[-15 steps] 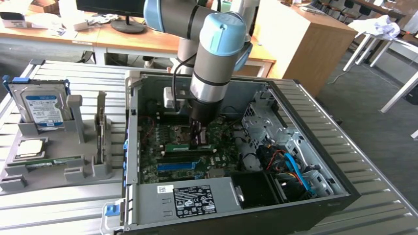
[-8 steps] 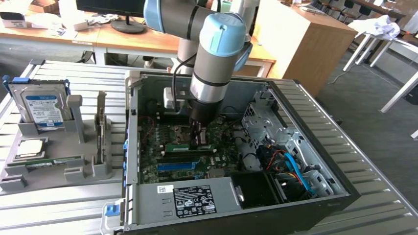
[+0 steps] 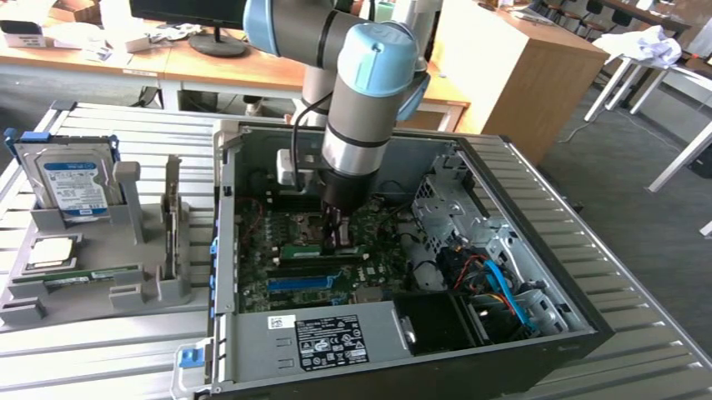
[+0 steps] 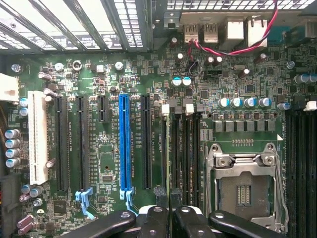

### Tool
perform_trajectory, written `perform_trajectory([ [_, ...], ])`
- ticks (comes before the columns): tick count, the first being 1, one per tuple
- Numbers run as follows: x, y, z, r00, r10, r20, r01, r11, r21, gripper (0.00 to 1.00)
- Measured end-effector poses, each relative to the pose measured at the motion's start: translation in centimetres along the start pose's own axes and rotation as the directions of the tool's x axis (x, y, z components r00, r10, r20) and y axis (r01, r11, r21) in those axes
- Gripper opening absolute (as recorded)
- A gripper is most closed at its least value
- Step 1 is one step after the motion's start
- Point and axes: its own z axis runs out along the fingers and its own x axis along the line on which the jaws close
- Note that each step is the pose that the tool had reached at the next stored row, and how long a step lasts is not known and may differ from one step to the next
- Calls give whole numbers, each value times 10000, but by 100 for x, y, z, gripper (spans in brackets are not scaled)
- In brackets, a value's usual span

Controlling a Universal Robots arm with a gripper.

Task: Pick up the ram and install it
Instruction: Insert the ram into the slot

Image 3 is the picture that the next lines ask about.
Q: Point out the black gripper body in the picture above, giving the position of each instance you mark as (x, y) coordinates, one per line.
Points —
(348, 191)

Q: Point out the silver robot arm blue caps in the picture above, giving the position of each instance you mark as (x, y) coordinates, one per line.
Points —
(356, 108)

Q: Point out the green RAM stick in slot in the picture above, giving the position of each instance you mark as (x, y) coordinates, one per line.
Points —
(304, 250)

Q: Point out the black RAM slot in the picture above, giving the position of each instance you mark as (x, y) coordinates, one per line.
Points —
(317, 259)

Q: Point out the green RAM stick white label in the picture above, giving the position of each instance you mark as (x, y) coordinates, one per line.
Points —
(83, 276)

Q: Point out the CPU socket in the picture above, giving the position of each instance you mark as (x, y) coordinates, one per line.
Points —
(304, 227)

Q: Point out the black expansion slot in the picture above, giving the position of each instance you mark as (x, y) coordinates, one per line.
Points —
(306, 271)

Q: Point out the blue expansion slot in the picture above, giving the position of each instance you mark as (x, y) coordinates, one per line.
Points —
(297, 284)

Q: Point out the green motherboard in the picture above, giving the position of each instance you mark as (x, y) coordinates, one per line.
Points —
(312, 298)

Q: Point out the grey power supply with label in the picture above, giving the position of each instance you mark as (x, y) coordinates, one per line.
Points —
(334, 341)

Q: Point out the metal disk bay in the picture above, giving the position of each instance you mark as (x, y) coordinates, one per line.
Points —
(489, 233)

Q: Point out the wooden desk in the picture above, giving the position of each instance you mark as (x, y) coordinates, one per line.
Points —
(222, 68)

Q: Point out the blue case latch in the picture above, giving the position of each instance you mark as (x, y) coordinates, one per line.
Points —
(190, 358)

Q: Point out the wooden cabinet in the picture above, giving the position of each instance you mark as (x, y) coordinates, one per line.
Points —
(528, 75)

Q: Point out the open black PC case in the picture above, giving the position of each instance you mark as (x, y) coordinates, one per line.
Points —
(556, 333)

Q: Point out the grey parts rack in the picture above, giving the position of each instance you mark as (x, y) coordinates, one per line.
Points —
(83, 300)

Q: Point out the silver CPU chip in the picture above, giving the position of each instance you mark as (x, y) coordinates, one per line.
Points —
(53, 251)

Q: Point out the small white box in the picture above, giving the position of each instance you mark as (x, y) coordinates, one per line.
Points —
(143, 43)

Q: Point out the black computer monitor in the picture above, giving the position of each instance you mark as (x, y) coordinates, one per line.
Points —
(183, 16)

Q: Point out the black chair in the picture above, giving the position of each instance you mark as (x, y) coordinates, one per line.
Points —
(592, 14)

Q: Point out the crumpled white cloth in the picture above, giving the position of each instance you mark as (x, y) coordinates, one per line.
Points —
(651, 43)

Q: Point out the white cardboard box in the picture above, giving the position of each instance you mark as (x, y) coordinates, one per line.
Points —
(31, 35)

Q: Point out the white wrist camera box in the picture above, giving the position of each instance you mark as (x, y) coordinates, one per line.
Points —
(289, 166)

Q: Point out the hard disk blue bracket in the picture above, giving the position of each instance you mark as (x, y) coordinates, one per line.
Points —
(70, 183)

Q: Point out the white frame table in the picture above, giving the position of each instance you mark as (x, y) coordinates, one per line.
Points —
(674, 125)

